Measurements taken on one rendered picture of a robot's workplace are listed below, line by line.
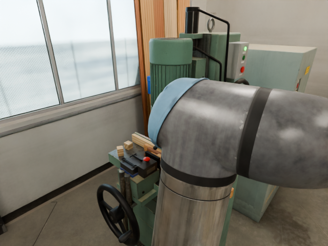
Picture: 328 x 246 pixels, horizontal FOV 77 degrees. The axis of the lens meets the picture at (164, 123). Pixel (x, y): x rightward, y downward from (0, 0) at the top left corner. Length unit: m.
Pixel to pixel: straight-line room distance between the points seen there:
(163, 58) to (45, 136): 1.51
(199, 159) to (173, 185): 0.06
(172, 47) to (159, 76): 0.12
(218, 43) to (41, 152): 1.72
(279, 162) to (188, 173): 0.10
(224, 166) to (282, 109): 0.09
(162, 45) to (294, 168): 0.66
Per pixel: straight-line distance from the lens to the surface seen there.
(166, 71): 0.83
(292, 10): 3.02
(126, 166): 0.93
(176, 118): 0.26
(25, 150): 2.09
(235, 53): 1.05
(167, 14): 2.62
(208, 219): 0.32
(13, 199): 2.28
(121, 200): 0.87
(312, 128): 0.25
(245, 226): 2.10
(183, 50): 0.83
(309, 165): 0.25
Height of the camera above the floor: 1.55
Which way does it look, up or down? 25 degrees down
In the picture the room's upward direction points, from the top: straight up
